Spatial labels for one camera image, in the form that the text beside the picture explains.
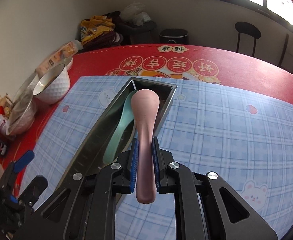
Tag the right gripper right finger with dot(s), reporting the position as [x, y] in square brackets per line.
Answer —
[166, 178]

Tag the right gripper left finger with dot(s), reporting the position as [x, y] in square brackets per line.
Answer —
[125, 183]

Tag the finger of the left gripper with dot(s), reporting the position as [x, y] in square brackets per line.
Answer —
[12, 199]
[24, 160]

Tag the green spoon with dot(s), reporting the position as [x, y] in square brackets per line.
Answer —
[127, 117]

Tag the pink spoon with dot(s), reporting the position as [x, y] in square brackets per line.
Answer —
[145, 105]

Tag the stainless steel utensil tray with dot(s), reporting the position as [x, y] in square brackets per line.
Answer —
[87, 168]

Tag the steel bowl with plastic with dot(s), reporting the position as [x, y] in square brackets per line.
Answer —
[23, 112]

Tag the white dimpled bowl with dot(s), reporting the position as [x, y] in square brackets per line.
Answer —
[53, 86]

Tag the blue plaid placemat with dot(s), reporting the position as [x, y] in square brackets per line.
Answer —
[245, 137]

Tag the snack package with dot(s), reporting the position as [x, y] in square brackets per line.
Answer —
[66, 50]

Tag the red printed table mat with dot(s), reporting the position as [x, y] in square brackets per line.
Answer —
[163, 63]

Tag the yellow and maroon clothes pile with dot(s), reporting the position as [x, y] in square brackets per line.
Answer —
[100, 31]

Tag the black round stool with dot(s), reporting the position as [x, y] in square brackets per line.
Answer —
[174, 36]

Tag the white plastic bag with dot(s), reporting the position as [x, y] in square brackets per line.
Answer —
[135, 13]

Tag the dark wooden chair frame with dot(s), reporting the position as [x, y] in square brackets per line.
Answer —
[286, 58]

